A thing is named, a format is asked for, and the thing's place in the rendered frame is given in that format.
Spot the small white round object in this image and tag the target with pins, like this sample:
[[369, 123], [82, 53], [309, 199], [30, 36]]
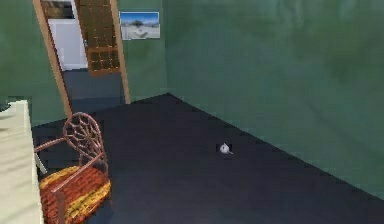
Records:
[[224, 148]]

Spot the framed beach landscape picture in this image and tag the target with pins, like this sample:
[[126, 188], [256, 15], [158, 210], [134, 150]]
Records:
[[140, 25]]

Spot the brown panelled room door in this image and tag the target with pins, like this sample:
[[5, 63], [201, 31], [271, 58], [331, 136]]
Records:
[[100, 36]]

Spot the brown wicker armchair striped cushion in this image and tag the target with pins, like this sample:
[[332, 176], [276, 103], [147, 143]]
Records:
[[83, 186]]

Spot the white cabinet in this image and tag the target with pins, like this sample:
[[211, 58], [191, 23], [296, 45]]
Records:
[[68, 43]]

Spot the cream table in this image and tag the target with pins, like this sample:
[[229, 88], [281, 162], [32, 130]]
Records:
[[15, 166]]

